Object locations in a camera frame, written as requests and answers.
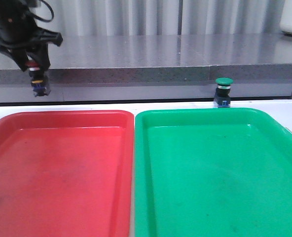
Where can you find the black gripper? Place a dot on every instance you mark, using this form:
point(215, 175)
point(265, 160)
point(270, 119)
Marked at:
point(19, 33)

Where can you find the red mushroom push button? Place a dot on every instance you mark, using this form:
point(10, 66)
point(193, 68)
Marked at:
point(39, 79)

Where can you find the green mushroom push button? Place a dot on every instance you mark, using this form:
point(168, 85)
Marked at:
point(221, 97)

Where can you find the grey stone counter ledge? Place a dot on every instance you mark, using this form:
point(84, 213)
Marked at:
point(152, 68)

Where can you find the red plastic tray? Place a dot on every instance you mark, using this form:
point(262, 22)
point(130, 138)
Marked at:
point(66, 174)

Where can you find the green plastic tray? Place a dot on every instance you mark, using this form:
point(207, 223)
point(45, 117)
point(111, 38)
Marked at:
point(212, 173)

